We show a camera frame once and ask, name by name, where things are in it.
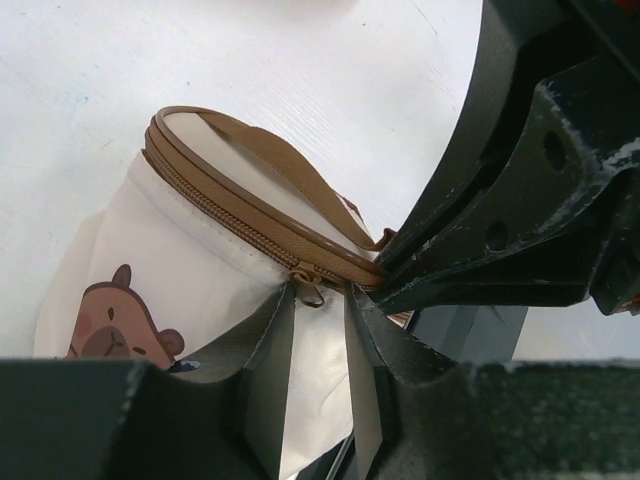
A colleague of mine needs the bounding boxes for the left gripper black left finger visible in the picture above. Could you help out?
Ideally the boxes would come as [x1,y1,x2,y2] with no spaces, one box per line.
[1,284,295,479]

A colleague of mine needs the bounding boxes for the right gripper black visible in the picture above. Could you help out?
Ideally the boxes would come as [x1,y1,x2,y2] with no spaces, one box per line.
[373,1,639,315]

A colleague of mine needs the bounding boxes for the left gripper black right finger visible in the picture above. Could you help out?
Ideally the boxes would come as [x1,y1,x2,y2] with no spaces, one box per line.
[345,285,639,479]

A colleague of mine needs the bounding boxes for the beige round mesh laundry bag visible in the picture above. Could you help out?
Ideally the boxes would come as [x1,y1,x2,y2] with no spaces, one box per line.
[34,106,393,479]

